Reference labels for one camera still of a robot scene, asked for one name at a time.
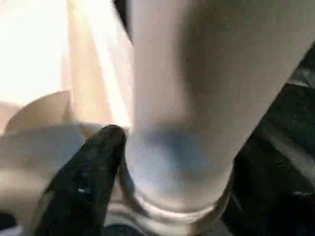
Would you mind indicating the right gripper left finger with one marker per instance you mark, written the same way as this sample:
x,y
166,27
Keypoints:
x,y
86,184

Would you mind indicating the white plastic table leg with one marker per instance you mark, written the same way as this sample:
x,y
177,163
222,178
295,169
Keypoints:
x,y
184,73

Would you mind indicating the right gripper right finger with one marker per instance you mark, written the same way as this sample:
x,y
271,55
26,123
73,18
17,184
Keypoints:
x,y
270,201

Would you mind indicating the white plastic table top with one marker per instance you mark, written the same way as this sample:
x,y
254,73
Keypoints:
x,y
37,49

